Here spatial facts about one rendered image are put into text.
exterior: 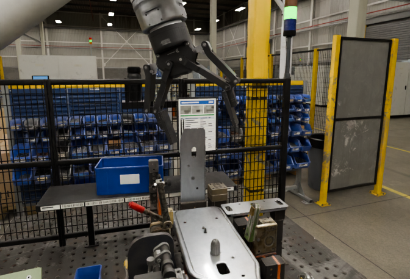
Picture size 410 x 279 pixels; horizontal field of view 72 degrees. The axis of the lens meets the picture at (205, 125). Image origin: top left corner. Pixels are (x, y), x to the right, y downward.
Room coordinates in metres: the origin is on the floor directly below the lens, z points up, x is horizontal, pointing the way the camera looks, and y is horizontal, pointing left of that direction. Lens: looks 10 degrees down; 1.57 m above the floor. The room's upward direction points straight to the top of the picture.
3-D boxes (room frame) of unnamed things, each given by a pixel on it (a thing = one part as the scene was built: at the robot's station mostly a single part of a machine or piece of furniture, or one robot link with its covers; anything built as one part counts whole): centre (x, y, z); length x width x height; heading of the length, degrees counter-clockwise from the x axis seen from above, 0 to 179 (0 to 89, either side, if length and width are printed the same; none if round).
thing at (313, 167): (3.84, -1.68, 0.36); 0.50 x 0.50 x 0.73
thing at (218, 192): (1.26, -0.06, 0.88); 0.08 x 0.08 x 0.36; 15
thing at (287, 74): (1.66, -0.47, 1.79); 0.07 x 0.07 x 0.57
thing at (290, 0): (1.66, -0.47, 1.96); 0.07 x 0.07 x 0.06
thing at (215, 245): (0.84, -0.03, 1.02); 0.03 x 0.03 x 0.07
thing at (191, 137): (1.22, 0.05, 1.17); 0.12 x 0.01 x 0.34; 105
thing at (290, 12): (1.66, -0.47, 1.90); 0.07 x 0.07 x 0.06
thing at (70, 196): (1.33, 0.30, 1.01); 0.90 x 0.22 x 0.03; 105
